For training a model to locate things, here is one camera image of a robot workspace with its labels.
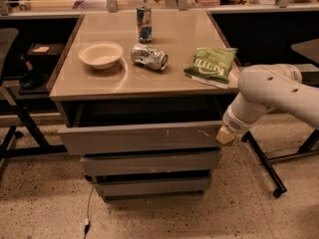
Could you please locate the grey top drawer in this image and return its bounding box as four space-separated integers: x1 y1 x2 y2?
59 99 221 155

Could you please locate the white paper bowl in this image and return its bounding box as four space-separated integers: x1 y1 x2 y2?
78 42 123 70

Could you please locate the green chip bag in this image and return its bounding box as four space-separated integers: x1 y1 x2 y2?
183 48 237 89

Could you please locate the upright blue silver can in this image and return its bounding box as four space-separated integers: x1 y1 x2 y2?
137 4 153 44

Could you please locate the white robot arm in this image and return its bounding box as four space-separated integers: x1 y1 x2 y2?
216 64 319 144

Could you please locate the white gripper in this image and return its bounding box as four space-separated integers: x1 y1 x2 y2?
216 107 253 145

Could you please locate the crushed silver can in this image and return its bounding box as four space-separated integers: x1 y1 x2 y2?
131 44 168 71

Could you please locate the black rolling stand leg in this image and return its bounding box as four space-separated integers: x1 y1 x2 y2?
241 131 287 198

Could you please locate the black object on shelf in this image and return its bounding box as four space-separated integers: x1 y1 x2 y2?
19 55 44 90

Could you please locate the grey bottom drawer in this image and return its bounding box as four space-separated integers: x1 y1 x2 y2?
95 175 211 201

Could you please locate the grey middle drawer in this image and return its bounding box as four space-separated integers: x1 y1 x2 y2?
81 149 221 176

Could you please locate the grey drawer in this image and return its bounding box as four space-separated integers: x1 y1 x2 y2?
59 99 221 155
81 149 221 176
95 175 211 201

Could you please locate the white floor cable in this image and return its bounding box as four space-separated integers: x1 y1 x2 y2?
83 182 96 239

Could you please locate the grey drawer cabinet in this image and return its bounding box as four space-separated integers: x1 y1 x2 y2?
46 9 252 202

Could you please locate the black chair base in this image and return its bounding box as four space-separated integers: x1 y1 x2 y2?
0 28 67 161

